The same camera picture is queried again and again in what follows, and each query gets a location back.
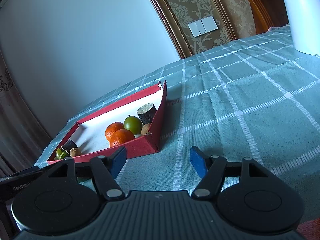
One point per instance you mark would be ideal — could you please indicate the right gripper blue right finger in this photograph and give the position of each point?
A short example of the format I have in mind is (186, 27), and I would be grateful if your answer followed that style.
(211, 170)

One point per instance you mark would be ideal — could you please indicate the patterned curtain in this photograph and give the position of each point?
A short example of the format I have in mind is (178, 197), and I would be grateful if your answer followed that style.
(23, 138)

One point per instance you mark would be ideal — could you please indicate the white wall switch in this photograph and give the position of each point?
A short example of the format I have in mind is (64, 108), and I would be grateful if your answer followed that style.
(203, 26)

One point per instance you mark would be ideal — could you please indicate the white electric kettle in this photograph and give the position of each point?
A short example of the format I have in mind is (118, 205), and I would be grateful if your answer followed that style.
(303, 18)

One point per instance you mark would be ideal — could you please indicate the eggplant piece dark skin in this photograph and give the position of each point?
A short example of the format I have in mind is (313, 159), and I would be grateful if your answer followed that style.
(146, 113)

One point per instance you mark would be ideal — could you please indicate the brown longan fruit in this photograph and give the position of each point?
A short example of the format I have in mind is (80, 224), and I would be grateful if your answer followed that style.
(145, 129)
(75, 152)

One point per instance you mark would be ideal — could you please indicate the gold framed wallpaper panel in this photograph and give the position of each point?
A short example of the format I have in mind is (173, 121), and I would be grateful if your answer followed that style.
(177, 14)

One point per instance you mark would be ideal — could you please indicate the red shallow cardboard box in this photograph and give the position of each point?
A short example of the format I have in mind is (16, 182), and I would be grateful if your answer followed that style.
(88, 133)

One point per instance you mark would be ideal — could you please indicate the orange mandarin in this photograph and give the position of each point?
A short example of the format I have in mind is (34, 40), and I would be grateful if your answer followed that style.
(112, 128)
(121, 136)

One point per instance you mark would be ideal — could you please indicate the pink towel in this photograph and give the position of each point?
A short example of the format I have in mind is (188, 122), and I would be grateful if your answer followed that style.
(310, 230)

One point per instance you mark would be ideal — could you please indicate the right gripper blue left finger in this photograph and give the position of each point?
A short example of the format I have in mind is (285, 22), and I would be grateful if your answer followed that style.
(105, 171)

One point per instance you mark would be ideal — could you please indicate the green plaid bed sheet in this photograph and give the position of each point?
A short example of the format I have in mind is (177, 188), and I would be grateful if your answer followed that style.
(256, 97)

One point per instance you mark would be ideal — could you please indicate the green tomato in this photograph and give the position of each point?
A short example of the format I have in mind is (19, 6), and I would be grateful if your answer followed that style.
(133, 124)
(58, 153)

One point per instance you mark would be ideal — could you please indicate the small green cucumber piece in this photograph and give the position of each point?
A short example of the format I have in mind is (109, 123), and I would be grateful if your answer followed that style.
(63, 155)

